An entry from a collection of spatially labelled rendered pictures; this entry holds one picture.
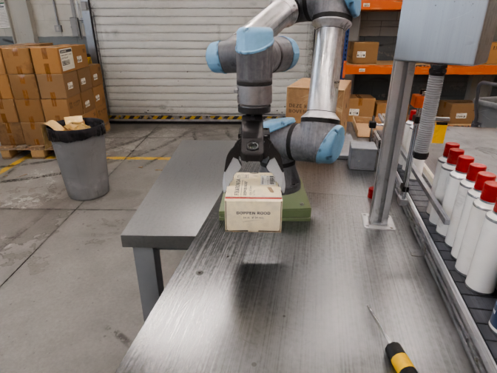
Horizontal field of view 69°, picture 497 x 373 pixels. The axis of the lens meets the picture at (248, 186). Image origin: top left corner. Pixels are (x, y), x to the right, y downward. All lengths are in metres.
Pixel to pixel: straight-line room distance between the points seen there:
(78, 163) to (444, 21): 2.79
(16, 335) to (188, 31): 4.22
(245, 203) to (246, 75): 0.26
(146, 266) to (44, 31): 5.29
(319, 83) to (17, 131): 3.96
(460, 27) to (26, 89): 4.12
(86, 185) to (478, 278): 2.92
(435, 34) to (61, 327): 1.95
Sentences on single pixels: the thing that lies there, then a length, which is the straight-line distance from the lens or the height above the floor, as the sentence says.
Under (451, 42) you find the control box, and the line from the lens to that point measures 0.90.
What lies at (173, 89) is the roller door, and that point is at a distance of 5.49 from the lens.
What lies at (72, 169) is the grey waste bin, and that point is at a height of 0.29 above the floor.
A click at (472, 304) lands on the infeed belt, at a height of 0.88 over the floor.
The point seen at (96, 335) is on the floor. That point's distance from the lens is 2.02.
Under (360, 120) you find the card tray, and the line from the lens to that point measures 2.25.
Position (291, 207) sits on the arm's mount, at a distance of 1.07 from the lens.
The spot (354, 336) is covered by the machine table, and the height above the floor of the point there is 0.83.
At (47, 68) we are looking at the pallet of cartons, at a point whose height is 0.95.
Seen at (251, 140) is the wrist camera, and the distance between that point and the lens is 0.73.
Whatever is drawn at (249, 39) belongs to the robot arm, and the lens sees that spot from 0.75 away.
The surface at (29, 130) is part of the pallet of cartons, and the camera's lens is 4.62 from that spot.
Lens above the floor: 1.36
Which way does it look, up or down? 24 degrees down
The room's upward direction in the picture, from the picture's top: straight up
